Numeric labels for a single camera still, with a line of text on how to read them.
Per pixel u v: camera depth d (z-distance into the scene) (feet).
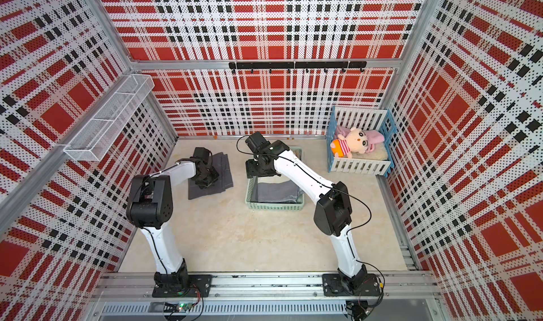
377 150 3.42
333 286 2.41
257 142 2.18
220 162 3.53
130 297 2.36
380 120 3.63
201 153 2.76
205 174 2.80
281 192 3.04
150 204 1.75
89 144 2.25
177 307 2.27
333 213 1.76
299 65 2.92
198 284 2.42
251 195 3.13
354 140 3.16
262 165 2.01
